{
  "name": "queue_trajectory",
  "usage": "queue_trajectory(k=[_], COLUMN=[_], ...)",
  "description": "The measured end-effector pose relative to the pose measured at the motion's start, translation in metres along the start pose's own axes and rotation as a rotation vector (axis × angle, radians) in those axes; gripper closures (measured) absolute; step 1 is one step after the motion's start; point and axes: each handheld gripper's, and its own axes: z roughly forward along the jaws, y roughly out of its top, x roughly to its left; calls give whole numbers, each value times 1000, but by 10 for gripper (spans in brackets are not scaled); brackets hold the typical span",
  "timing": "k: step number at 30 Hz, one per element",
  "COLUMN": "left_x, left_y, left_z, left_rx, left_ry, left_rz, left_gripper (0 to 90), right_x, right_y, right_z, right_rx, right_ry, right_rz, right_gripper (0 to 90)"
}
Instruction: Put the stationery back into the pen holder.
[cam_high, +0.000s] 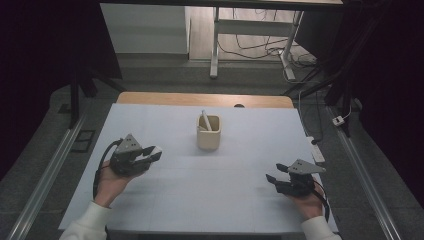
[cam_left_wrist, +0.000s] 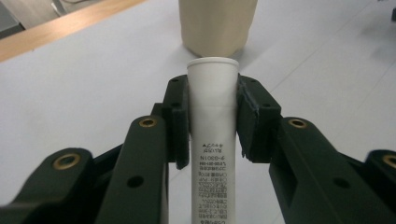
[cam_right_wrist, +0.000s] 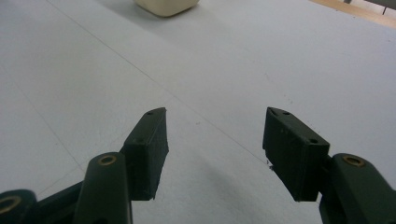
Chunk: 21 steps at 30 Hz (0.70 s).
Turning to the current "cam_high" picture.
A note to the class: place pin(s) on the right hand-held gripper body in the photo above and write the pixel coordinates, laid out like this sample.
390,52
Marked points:
298,185

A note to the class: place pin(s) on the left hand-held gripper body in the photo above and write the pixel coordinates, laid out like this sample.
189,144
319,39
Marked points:
126,163

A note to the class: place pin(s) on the small white block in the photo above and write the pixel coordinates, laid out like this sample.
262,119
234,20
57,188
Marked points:
158,151

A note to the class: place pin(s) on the cream ceramic pen holder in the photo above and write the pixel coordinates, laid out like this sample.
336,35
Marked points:
208,140

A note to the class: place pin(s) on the white marker pen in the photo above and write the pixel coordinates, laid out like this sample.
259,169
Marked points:
205,120

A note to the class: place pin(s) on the person's right hand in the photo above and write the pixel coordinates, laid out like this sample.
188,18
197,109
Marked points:
308,206

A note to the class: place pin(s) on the person's left hand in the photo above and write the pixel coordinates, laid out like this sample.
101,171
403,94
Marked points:
110,186

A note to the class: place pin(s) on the white power strip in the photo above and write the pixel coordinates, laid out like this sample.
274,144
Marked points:
316,152

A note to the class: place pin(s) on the black floor socket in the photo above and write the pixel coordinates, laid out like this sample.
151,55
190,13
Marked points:
83,140

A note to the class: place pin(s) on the white paper mat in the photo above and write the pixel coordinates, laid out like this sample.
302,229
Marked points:
200,200

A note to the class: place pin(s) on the wooden table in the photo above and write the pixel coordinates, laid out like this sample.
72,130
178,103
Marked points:
200,99

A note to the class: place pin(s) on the small white adapter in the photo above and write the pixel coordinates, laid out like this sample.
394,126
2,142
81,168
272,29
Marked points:
338,120

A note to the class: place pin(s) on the black metal stand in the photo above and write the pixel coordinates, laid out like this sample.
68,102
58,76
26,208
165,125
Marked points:
74,100
346,100

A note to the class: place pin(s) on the white cabinet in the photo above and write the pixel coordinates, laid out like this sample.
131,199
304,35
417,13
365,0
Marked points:
143,30

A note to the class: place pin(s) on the dark curtain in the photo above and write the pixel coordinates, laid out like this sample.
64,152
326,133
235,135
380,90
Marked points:
40,66
393,83

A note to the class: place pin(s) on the aluminium floor rail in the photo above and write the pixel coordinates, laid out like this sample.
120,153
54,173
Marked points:
50,173
363,180

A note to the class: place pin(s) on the white metal desk frame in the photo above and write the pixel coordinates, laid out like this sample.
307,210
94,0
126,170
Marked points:
253,27

